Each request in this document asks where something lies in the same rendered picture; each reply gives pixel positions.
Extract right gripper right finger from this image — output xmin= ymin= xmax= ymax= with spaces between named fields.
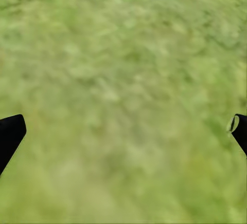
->
xmin=226 ymin=114 xmax=247 ymax=155

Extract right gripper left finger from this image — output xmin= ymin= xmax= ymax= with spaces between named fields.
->
xmin=0 ymin=114 xmax=27 ymax=175

